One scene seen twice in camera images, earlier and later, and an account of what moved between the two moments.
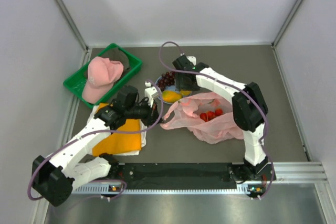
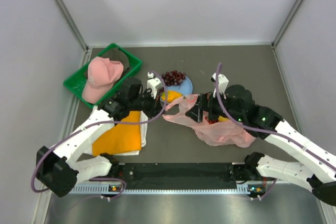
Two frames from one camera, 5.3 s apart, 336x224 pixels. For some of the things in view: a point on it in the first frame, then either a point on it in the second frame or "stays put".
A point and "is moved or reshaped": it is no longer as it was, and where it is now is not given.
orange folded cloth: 120,142 stays put
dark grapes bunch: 168,78 stays put
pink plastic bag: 209,117 is moved or reshaped
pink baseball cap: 102,73 stays put
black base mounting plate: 178,176 stays put
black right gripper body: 181,83 -> 206,100
